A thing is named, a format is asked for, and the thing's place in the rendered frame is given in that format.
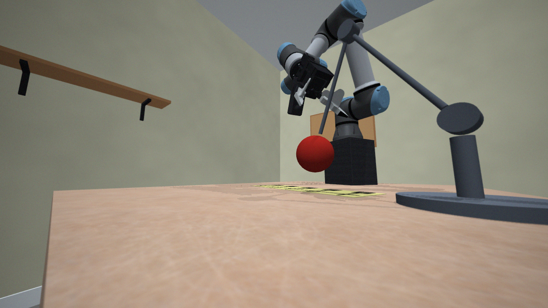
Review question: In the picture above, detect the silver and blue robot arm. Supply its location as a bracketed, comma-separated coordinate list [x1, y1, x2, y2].
[277, 0, 390, 141]

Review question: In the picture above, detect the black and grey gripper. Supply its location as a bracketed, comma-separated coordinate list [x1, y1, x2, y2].
[290, 53, 348, 118]

